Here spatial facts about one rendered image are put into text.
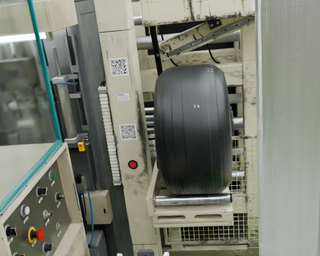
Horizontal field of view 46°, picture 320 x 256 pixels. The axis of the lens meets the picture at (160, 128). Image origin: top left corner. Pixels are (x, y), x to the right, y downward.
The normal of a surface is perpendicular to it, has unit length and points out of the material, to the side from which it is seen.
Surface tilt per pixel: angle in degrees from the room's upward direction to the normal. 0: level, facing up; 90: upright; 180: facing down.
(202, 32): 90
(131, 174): 90
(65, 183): 90
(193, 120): 63
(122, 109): 90
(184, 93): 40
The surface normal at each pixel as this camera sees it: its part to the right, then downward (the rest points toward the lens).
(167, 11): -0.10, 0.36
